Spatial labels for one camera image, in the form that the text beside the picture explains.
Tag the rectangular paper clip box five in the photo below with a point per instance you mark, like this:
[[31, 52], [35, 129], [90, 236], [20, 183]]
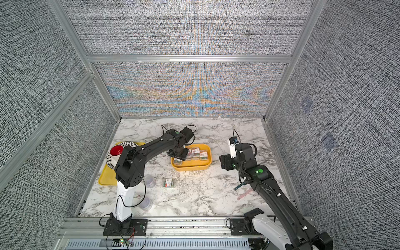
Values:
[[189, 155]]

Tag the yellow flat tray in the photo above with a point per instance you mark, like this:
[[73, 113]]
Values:
[[108, 175]]

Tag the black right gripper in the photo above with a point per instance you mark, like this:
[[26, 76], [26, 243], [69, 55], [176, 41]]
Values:
[[226, 162]]

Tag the pink handled fork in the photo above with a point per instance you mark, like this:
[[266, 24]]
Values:
[[241, 196]]

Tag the rectangular paper clip box two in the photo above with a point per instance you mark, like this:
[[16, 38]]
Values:
[[177, 162]]

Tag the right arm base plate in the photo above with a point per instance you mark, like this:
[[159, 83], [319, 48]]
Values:
[[241, 226]]

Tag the clear round paper clip jar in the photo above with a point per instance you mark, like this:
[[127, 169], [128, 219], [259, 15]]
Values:
[[149, 181]]

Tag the white cup red inside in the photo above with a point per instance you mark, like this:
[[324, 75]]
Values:
[[116, 151]]

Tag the white patterned plate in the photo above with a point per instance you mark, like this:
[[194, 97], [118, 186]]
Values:
[[112, 162]]

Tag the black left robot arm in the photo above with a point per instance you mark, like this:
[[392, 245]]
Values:
[[130, 167]]

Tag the green handled fork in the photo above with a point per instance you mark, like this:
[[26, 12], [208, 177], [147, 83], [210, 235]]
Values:
[[240, 185]]

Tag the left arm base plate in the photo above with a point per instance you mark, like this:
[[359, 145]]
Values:
[[129, 226]]

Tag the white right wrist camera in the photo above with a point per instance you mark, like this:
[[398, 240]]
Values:
[[232, 142]]

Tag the yellow plastic storage box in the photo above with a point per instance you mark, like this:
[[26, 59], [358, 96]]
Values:
[[195, 165]]

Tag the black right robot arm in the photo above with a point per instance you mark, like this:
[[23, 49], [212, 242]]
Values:
[[294, 232]]

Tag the rectangular paper clip box four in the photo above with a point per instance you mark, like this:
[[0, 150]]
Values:
[[204, 155]]

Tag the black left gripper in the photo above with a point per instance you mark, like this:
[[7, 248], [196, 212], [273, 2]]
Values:
[[172, 154]]

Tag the rectangular paper clip box three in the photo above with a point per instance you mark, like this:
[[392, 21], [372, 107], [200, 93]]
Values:
[[196, 153]]

